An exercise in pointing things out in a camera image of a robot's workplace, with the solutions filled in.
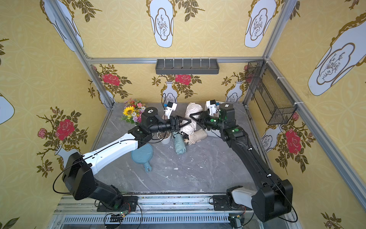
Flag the beige umbrella front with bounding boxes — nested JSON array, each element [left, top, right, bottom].
[[180, 102, 204, 136]]

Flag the beige umbrella with black handle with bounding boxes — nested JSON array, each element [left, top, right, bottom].
[[185, 129, 208, 146]]

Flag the mint green umbrella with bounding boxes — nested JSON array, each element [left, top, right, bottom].
[[173, 132, 186, 155]]

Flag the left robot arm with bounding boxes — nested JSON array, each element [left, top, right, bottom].
[[59, 107, 191, 211]]

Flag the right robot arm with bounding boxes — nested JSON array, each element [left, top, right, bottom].
[[170, 103, 294, 222]]

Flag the white storage box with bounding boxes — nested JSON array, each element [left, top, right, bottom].
[[205, 129, 221, 138]]

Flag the white bowl with dark contents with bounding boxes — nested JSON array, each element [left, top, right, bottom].
[[157, 132, 171, 145]]

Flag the blue round hand mirror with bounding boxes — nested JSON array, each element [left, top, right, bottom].
[[131, 144, 153, 173]]

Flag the artificial flowers in white planter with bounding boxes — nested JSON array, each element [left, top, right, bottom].
[[121, 99, 146, 125]]

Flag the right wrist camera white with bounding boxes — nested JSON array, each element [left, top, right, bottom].
[[206, 100, 220, 116]]

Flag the dark grey wall shelf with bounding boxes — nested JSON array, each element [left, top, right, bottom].
[[155, 58, 220, 75]]

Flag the black wire mesh basket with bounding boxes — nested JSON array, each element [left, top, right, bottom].
[[249, 61, 297, 125]]

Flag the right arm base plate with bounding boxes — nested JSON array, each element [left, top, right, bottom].
[[209, 195, 252, 211]]

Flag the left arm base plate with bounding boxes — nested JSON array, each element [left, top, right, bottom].
[[97, 196, 138, 212]]

